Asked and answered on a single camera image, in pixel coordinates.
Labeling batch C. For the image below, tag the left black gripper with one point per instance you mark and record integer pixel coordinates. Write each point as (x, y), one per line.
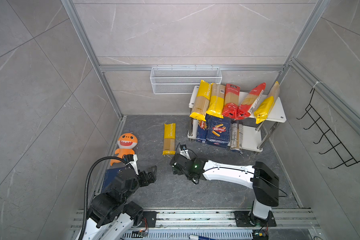
(152, 176)

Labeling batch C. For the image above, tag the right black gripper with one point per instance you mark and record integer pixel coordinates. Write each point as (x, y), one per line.
(176, 172)

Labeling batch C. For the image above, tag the blue Barilla spaghetti box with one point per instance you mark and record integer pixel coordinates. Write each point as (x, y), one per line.
(202, 132)

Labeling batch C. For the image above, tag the blue Barilla rigatoni box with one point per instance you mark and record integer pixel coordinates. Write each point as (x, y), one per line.
(218, 132)

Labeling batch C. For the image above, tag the clear labelled spaghetti bag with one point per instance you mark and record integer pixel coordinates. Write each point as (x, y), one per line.
(236, 137)

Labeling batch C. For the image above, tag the yellow barcode spaghetti bag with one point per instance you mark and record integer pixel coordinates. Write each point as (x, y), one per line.
(217, 101)

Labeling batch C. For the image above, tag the red spaghetti bag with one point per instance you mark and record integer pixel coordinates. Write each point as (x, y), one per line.
(231, 103)
(247, 106)

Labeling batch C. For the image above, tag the yellow Pastatime spaghetti bag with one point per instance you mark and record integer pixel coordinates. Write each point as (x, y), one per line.
(202, 102)

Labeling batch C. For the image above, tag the yellow pasta bag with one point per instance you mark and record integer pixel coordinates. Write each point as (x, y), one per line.
(267, 105)

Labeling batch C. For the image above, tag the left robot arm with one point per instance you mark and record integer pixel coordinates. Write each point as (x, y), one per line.
(109, 215)

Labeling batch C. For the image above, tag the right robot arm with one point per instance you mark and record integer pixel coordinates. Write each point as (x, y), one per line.
(259, 177)

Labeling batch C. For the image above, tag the white two-tier shelf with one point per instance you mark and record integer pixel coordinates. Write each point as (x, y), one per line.
(252, 138)

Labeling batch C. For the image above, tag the orange shark plush toy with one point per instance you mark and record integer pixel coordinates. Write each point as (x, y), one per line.
(126, 144)

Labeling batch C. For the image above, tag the blue marker pen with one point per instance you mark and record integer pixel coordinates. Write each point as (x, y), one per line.
(195, 237)

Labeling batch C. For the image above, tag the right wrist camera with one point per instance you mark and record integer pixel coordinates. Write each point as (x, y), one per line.
(184, 152)

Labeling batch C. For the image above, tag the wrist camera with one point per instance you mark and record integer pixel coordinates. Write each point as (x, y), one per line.
(132, 161)
(184, 152)

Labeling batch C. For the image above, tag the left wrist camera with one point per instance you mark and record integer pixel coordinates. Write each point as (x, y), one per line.
(132, 161)

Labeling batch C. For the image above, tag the white wire mesh basket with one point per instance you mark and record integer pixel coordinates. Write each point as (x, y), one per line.
(182, 80)

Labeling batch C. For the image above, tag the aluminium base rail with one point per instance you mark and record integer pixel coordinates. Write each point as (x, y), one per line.
(220, 224)

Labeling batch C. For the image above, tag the black wire hook rack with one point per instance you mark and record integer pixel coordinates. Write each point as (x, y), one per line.
(327, 133)

